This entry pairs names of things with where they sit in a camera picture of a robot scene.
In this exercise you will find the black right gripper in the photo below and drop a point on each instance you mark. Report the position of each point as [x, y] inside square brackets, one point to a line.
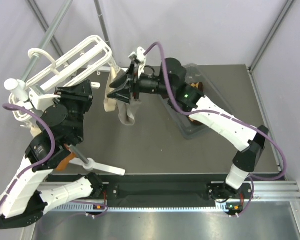
[128, 77]

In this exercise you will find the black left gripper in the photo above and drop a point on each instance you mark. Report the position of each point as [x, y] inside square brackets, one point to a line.
[83, 89]

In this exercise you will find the cream white ribbed sock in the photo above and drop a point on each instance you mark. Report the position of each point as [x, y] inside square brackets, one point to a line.
[126, 112]

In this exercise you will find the white plastic clip hanger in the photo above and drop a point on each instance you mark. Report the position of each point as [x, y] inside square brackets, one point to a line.
[72, 68]

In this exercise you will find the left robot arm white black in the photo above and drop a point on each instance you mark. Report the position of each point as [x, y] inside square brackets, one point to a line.
[61, 126]

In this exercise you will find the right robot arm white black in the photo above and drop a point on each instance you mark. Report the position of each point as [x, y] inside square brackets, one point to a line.
[193, 103]

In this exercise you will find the thin grey back stand pole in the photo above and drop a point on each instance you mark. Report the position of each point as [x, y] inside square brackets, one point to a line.
[102, 21]

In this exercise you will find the orange sock with cream cuff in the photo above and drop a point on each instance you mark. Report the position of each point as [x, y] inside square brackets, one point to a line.
[40, 147]

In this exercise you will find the white pole joint connector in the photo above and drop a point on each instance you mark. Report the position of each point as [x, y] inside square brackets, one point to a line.
[17, 88]

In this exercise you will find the clear plastic bin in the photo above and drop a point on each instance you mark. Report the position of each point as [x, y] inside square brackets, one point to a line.
[192, 129]

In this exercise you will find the brown orange argyle sock flat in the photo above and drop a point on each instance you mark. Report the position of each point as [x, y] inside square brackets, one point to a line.
[198, 85]

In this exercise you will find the white stand base foot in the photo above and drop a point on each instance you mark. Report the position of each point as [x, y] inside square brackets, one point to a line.
[92, 165]

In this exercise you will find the brown orange argyle sock crumpled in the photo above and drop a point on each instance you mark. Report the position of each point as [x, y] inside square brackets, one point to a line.
[194, 122]

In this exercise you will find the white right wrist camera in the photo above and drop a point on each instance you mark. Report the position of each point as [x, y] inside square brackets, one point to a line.
[139, 57]

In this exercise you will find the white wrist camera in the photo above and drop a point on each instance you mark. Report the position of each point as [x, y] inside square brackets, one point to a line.
[41, 101]
[139, 57]

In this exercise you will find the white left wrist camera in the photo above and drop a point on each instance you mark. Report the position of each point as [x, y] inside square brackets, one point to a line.
[41, 101]

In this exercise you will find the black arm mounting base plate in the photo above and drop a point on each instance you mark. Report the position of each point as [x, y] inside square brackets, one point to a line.
[171, 195]

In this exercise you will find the aluminium frame rail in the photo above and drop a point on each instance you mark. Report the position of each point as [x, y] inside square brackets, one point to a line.
[264, 191]

